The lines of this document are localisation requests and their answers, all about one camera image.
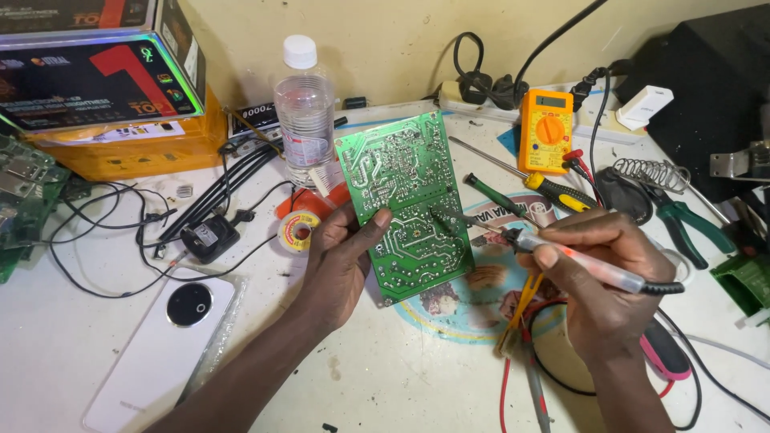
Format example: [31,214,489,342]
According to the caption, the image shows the person's left hand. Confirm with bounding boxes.
[300,202,393,338]

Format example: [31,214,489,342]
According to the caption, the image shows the person's right hand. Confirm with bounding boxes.
[516,208,677,366]

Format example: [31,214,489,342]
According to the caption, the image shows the translucent soldering iron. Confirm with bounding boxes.
[431,207,687,296]

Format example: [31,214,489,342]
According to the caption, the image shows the green circuit board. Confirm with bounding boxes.
[334,109,476,308]

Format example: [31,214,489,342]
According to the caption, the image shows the orange plastic piece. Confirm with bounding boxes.
[276,182,353,221]

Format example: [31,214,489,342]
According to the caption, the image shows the pink and black tool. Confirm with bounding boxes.
[639,318,694,382]

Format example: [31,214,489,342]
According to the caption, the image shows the yellow tweezers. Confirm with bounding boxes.
[496,273,545,357]

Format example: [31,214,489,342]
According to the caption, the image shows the round printed sticker mat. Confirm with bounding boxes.
[394,191,569,345]

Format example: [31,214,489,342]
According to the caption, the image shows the black power adapter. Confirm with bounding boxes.
[180,214,241,265]

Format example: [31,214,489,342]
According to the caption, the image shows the soldering iron coil stand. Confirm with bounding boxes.
[612,158,732,225]

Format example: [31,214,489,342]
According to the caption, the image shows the green plastic part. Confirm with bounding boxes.
[710,253,770,328]

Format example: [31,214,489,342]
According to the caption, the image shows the clear plastic water bottle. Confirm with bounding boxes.
[273,34,335,188]

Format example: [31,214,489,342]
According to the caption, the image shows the yellow digital multimeter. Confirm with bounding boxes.
[518,89,575,176]

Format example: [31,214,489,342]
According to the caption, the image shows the white power strip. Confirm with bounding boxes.
[438,81,647,145]

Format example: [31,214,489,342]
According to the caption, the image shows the white smartphone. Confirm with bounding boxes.
[83,278,237,433]

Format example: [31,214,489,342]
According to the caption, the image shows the white charger plug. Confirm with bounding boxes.
[615,85,675,132]

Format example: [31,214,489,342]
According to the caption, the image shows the black speaker box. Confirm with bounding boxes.
[614,5,770,205]

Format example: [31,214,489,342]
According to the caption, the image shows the orange cardboard box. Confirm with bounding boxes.
[24,84,228,182]

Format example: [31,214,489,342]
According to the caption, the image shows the black and orange product box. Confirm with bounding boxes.
[0,0,207,134]

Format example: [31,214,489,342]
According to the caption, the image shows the pile of green circuit boards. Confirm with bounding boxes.
[0,134,72,285]

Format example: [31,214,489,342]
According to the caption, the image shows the solder wire spool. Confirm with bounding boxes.
[277,210,322,254]

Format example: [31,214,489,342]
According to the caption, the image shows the black soldering iron cable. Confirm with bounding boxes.
[640,280,770,431]

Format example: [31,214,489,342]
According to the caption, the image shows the green handled pliers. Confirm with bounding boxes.
[644,185,737,270]

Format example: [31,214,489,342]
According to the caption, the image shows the red probe wire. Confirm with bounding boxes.
[498,297,569,433]

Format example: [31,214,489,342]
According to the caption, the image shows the yellow black handled screwdriver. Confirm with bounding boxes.
[448,136,599,214]

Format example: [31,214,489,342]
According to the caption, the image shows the bundle of black cables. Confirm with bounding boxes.
[153,144,284,259]

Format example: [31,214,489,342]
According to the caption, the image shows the green handled screwdriver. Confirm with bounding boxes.
[464,173,542,229]

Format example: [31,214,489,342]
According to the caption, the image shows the black plug with cable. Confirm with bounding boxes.
[452,31,530,111]

